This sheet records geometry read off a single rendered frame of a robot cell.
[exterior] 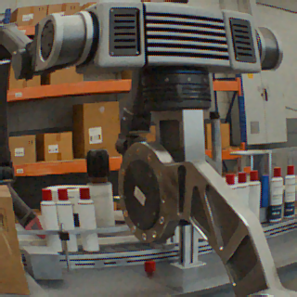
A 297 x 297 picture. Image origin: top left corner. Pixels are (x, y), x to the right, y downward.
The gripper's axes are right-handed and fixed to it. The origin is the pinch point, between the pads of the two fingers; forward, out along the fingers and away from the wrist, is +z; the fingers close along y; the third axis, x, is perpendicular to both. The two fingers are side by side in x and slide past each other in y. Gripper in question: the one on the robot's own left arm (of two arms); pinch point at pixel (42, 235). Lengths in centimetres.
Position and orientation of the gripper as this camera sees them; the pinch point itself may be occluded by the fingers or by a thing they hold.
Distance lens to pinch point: 184.6
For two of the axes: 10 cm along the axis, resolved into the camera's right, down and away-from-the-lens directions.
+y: -3.8, -0.4, 9.2
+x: -6.9, 6.8, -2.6
